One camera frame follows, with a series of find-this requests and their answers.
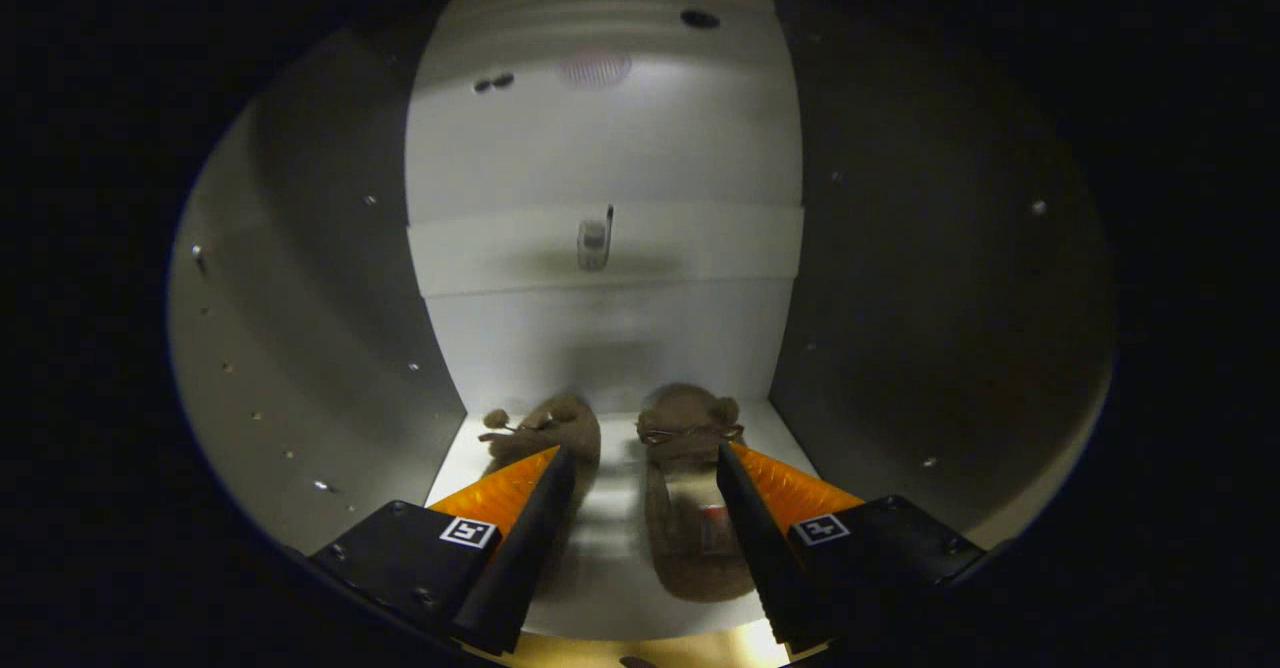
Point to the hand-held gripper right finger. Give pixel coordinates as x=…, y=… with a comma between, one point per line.
x=765, y=558

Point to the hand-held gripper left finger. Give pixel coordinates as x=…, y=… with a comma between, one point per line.
x=530, y=548

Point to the brown fuzzy shoe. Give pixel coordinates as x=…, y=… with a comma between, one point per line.
x=560, y=423
x=685, y=538

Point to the grey shoe cabinet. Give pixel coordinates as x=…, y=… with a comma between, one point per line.
x=600, y=148

